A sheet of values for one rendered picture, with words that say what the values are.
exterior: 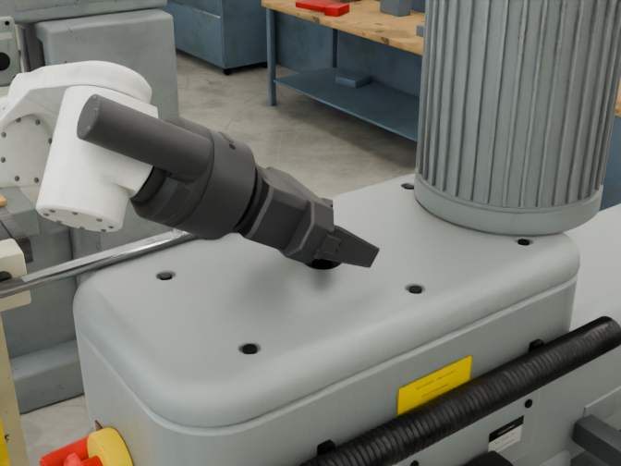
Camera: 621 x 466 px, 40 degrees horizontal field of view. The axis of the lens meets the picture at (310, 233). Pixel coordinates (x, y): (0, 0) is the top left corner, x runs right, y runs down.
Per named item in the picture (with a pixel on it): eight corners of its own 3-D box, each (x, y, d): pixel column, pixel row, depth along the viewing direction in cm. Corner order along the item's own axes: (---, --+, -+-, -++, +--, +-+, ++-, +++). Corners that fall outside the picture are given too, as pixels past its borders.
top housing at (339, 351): (195, 579, 67) (182, 417, 60) (69, 409, 86) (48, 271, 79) (580, 373, 92) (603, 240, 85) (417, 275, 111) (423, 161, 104)
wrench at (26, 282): (3, 304, 74) (2, 296, 73) (-12, 287, 77) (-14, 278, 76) (240, 229, 87) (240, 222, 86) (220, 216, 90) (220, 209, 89)
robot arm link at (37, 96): (147, 196, 66) (29, 197, 73) (170, 91, 69) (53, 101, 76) (88, 167, 61) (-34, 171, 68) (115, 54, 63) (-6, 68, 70)
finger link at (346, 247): (363, 270, 78) (310, 252, 74) (379, 239, 77) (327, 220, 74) (371, 278, 77) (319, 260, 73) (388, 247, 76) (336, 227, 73)
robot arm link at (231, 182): (245, 237, 84) (137, 201, 77) (288, 149, 82) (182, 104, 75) (302, 296, 74) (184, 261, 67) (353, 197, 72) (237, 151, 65)
